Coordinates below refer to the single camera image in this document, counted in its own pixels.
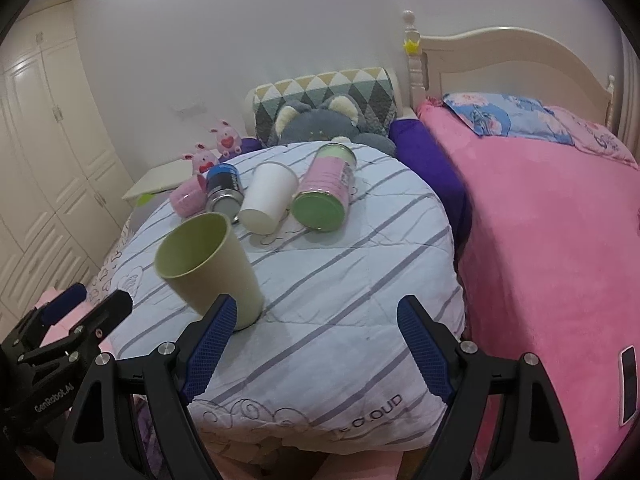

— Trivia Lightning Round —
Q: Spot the triangle patterned cushion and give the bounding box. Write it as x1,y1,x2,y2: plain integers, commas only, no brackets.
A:
243,66,402,145

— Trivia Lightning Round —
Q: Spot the pink cartoon pillow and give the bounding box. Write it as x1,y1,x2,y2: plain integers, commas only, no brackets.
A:
547,106,638,170

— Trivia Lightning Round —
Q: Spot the purple cloth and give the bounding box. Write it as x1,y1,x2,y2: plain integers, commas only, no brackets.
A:
236,118,474,261

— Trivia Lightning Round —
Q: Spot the blue cartoon pillow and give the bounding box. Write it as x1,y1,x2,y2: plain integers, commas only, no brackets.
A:
442,92,574,146

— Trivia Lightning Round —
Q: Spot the pink bunny toy front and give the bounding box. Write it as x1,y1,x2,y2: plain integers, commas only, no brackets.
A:
181,143,219,174

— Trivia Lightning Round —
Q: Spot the black phone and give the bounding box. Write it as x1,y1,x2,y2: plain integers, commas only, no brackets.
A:
618,346,639,427

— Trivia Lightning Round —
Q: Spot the pink cup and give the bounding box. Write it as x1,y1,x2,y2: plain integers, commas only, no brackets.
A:
169,174,207,219

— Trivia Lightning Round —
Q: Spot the green plastic cup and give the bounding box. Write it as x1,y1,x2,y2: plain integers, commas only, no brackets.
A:
154,212,265,330

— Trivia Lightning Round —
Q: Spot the wall socket panel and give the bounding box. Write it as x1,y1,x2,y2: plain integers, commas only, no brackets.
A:
174,103,208,120

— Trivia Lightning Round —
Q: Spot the pink bed blanket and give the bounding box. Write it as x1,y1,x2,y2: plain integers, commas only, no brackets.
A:
416,102,639,479

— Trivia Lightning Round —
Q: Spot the pink bunny toy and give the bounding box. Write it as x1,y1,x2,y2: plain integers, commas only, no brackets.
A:
210,120,243,162
181,143,219,174

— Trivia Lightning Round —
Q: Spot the white nightstand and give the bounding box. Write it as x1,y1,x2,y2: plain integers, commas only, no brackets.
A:
122,159,193,200

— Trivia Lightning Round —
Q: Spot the blue metal can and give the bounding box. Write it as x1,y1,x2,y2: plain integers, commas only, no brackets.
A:
205,164,244,223

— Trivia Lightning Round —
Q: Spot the pink green-lidded canister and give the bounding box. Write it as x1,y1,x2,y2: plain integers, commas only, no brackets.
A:
290,143,357,232

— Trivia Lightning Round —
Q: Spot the cream wooden headboard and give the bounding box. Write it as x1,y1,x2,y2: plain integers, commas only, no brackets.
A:
402,10,616,129

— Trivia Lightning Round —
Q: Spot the grey plush toy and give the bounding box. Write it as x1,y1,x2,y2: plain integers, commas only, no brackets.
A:
267,94,396,157

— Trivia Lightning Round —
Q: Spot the white paper cup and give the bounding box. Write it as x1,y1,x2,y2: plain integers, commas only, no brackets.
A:
238,162,298,235

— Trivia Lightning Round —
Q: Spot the heart patterned sheet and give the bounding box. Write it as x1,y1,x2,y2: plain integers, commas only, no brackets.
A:
87,216,132,306

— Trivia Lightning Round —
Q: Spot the pink bunny toy rear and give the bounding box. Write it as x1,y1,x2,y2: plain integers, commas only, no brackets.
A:
210,120,243,162

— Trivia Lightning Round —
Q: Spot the cream wardrobe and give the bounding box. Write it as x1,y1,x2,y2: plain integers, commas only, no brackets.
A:
1,1,132,330

